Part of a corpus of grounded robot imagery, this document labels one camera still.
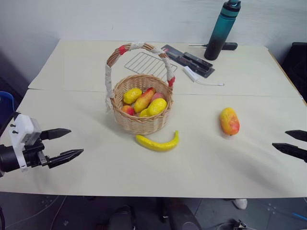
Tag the yellow banana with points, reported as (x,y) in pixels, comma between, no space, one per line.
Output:
(157,145)

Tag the teal black water bottle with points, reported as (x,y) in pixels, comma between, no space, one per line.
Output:
(219,33)

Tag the white shoe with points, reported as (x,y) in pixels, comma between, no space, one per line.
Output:
(240,203)

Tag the yellow lemon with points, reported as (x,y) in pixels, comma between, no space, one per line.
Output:
(132,95)
(157,106)

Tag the large orange yellow mango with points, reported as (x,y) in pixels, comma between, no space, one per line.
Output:
(229,121)

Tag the black screwdriver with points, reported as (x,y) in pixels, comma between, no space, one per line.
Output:
(230,46)

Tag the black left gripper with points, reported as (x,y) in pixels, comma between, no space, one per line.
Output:
(32,155)

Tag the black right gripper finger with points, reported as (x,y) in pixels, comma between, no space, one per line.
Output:
(293,151)
(298,135)

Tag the small yellow fruit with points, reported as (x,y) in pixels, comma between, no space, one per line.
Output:
(143,113)

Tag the black tool package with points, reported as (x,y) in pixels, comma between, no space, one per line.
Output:
(192,62)

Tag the wicker basket with handle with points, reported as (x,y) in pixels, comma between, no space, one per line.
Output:
(141,123)

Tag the pink peach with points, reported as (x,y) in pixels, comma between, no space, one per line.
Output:
(158,96)

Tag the small red yellow peach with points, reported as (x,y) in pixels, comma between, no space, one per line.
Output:
(128,110)

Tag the blue container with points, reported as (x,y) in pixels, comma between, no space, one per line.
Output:
(6,100)

